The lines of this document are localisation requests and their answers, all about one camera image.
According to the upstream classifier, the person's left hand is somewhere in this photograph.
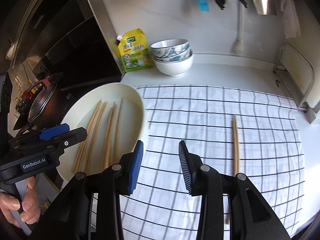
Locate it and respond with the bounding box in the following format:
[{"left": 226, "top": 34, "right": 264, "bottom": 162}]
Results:
[{"left": 0, "top": 175, "right": 41, "bottom": 228}]

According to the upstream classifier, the dark pot with glass lid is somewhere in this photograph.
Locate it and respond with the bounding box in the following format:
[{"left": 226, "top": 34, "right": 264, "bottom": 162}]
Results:
[{"left": 13, "top": 76, "right": 66, "bottom": 130}]

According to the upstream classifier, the cream round tray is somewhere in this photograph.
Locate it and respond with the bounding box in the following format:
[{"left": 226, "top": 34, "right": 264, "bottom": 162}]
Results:
[{"left": 57, "top": 83, "right": 148, "bottom": 183}]

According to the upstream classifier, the white checkered cloth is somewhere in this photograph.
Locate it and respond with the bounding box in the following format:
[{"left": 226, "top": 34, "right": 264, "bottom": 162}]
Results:
[{"left": 120, "top": 85, "right": 305, "bottom": 239}]

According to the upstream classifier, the white bottom bowl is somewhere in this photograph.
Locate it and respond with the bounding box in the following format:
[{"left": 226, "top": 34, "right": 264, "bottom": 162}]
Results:
[{"left": 153, "top": 50, "right": 194, "bottom": 77}]

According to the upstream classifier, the yellow seasoning pouch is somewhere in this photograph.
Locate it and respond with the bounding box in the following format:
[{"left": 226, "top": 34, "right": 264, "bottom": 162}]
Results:
[{"left": 117, "top": 28, "right": 153, "bottom": 73}]

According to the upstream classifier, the blue patterned top bowl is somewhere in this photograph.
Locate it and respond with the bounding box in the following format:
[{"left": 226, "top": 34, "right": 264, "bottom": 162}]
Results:
[{"left": 150, "top": 38, "right": 189, "bottom": 58}]

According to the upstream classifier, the metal rack with board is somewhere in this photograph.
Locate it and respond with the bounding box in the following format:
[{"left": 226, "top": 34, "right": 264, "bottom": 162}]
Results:
[{"left": 273, "top": 41, "right": 315, "bottom": 111}]

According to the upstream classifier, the blue silicone brush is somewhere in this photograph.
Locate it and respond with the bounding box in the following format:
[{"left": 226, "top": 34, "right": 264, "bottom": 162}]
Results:
[{"left": 198, "top": 0, "right": 209, "bottom": 12}]

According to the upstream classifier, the white hanging cloth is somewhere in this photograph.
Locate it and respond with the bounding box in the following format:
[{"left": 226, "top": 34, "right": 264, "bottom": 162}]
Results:
[{"left": 280, "top": 0, "right": 300, "bottom": 39}]

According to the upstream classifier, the white wall pipe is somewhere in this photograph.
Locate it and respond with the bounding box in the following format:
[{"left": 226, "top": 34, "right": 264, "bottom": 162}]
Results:
[{"left": 233, "top": 2, "right": 245, "bottom": 54}]

